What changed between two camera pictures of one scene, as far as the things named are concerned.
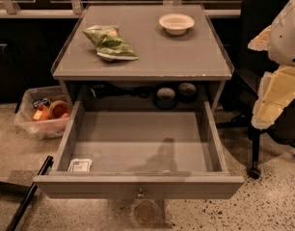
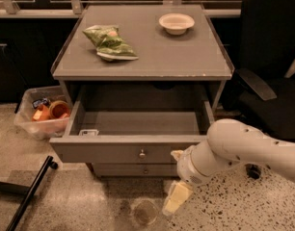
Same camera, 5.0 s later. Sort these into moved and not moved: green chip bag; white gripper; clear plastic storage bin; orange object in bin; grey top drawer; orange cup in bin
Moved: white gripper; grey top drawer
Not moved: orange cup in bin; orange object in bin; clear plastic storage bin; green chip bag
